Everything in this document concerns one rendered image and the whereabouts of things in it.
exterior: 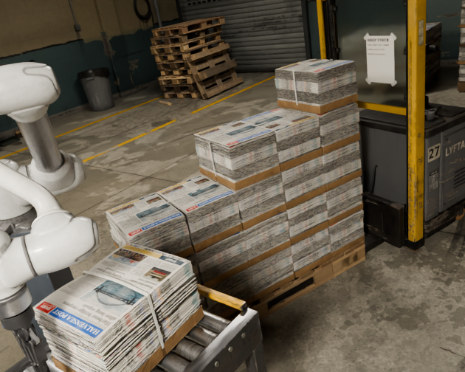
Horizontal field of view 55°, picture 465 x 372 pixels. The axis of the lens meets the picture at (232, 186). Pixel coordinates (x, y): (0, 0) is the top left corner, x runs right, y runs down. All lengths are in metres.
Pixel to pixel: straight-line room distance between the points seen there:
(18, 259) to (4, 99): 0.52
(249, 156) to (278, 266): 0.69
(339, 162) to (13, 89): 1.80
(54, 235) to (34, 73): 0.54
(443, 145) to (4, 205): 2.49
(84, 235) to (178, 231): 1.07
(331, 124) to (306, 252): 0.76
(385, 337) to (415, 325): 0.18
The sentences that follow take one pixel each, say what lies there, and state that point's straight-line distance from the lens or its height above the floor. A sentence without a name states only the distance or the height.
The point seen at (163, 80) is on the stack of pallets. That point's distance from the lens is 8.91.
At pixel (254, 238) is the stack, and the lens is 2.39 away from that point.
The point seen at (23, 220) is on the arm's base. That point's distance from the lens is 2.02.
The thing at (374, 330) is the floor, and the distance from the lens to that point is 2.59.
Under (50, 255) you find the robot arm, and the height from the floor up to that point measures 1.27.
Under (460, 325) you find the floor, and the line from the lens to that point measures 2.67.
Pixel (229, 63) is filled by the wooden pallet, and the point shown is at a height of 0.44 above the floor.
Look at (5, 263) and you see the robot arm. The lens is 1.12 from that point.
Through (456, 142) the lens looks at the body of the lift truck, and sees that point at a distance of 3.22.
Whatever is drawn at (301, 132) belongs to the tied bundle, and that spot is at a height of 1.01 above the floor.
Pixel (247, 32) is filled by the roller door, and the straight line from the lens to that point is 10.07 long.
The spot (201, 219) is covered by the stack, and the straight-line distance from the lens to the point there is 2.18.
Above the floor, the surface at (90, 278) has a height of 1.03.
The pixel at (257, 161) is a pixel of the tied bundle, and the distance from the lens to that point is 2.25.
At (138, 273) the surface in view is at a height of 1.03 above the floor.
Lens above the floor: 1.75
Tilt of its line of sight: 24 degrees down
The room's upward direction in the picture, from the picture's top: 10 degrees counter-clockwise
